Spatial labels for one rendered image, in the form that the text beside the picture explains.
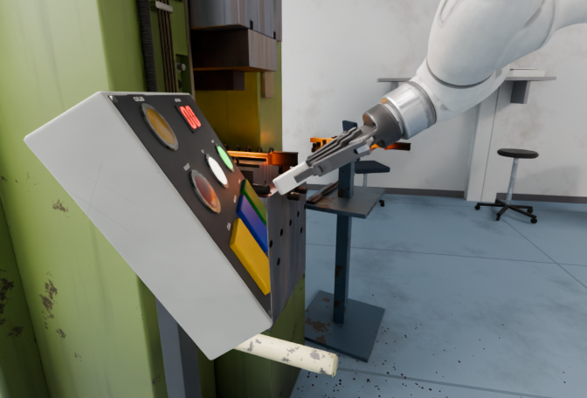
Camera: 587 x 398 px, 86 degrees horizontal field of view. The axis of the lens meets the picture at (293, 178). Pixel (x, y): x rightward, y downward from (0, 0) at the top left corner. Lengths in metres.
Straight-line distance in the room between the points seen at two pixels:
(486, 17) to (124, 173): 0.41
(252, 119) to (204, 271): 1.01
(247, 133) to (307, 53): 2.75
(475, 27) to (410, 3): 3.62
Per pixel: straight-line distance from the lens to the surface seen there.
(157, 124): 0.36
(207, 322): 0.37
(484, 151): 4.12
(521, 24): 0.48
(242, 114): 1.32
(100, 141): 0.32
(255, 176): 0.95
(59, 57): 0.84
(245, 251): 0.37
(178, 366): 0.63
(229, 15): 0.90
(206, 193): 0.37
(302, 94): 3.96
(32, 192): 1.01
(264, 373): 1.25
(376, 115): 0.56
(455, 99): 0.58
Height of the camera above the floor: 1.20
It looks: 15 degrees down
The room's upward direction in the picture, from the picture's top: straight up
